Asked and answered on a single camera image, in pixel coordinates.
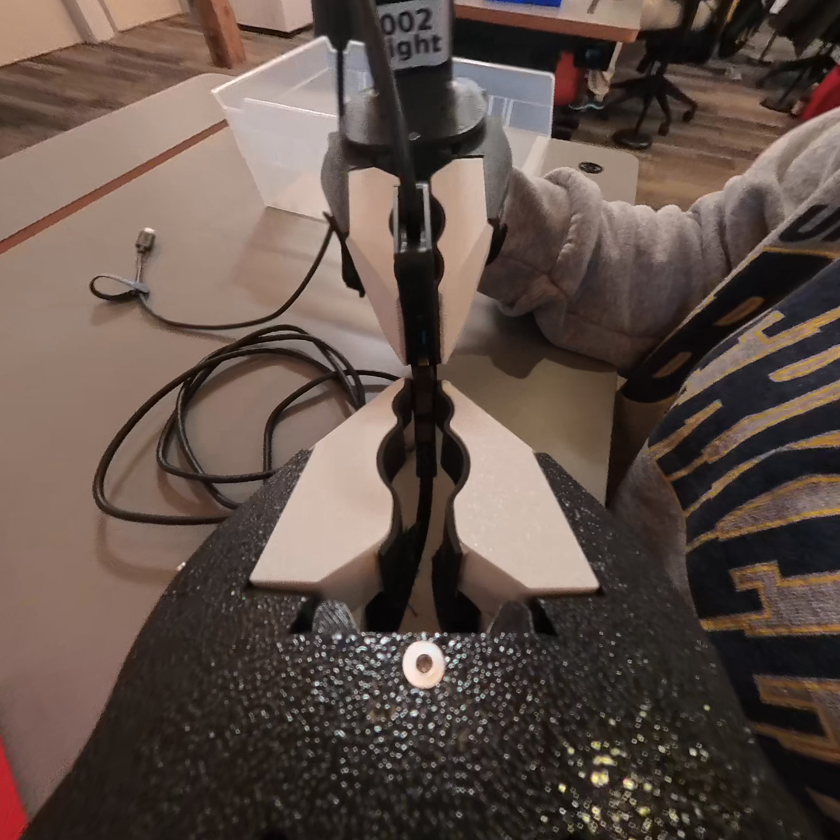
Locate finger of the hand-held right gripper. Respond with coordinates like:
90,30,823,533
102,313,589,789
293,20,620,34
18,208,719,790
344,169,414,367
427,161,496,367

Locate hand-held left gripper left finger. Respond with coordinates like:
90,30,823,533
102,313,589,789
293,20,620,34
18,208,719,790
249,377,414,623

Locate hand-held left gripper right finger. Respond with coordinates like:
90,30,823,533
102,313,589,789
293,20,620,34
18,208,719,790
434,381,601,624

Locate black usb hub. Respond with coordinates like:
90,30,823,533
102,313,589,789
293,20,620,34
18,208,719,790
392,184,439,365

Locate clear plastic bin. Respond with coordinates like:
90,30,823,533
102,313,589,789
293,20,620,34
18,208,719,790
211,36,555,221

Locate black usb cable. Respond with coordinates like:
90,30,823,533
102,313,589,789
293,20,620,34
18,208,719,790
94,328,442,624

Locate thin black hub lead cable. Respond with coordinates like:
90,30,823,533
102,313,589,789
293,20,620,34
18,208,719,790
88,0,422,329

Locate person's right forearm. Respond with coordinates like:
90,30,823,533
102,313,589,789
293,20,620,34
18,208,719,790
478,108,840,375

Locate wooden table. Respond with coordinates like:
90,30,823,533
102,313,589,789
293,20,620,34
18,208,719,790
453,0,641,43

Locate black office chair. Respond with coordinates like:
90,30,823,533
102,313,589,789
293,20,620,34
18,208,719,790
610,0,729,151

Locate wooden post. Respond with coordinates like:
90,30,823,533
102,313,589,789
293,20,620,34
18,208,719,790
193,0,247,70

